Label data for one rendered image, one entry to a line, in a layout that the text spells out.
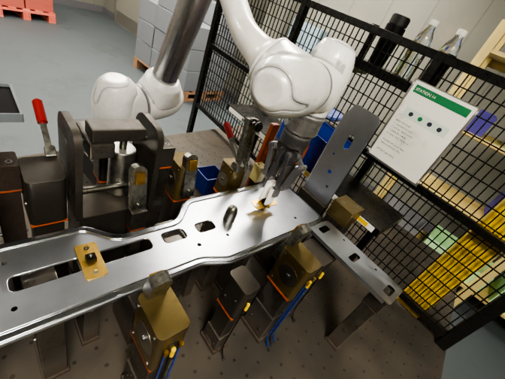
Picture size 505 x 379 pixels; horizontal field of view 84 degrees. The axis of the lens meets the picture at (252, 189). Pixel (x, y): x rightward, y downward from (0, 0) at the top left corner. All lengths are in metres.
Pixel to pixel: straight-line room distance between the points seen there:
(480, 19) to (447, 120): 2.47
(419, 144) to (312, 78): 0.72
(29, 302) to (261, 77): 0.52
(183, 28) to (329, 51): 0.63
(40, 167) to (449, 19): 3.44
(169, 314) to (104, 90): 0.87
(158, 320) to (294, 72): 0.45
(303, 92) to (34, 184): 0.53
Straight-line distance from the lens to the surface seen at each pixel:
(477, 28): 3.55
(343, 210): 0.96
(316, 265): 0.72
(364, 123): 0.94
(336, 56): 0.64
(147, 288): 0.52
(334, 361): 1.06
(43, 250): 0.67
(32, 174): 0.71
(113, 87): 1.18
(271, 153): 0.78
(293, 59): 0.51
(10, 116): 0.73
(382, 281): 0.90
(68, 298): 0.60
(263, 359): 0.94
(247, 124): 0.83
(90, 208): 0.79
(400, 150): 1.19
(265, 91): 0.49
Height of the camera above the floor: 1.51
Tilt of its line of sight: 33 degrees down
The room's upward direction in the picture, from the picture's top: 23 degrees clockwise
